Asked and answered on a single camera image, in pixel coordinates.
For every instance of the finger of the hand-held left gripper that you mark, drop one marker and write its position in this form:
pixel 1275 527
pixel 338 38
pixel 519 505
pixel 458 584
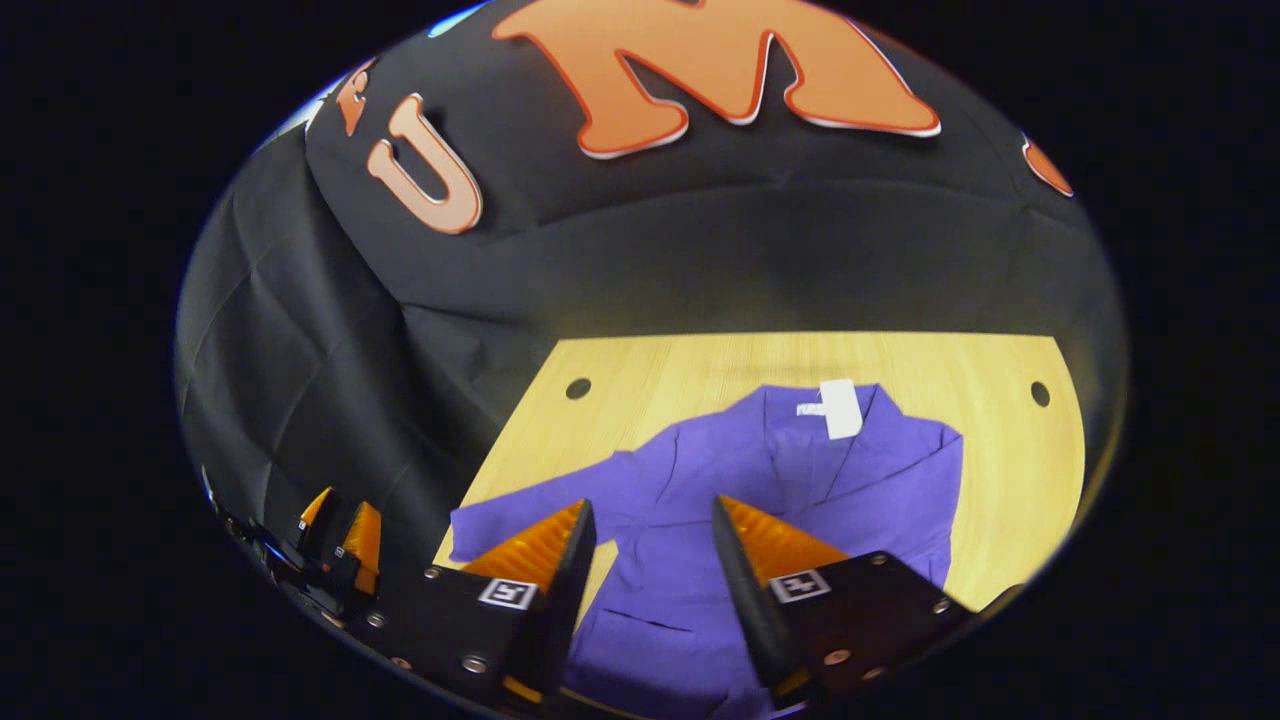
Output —
pixel 364 540
pixel 318 508

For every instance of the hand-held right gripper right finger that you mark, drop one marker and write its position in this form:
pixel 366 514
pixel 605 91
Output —
pixel 745 600

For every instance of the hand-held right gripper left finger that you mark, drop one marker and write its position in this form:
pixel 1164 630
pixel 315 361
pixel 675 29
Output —
pixel 570 600

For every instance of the purple shirt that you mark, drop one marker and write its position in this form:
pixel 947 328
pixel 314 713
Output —
pixel 700 480

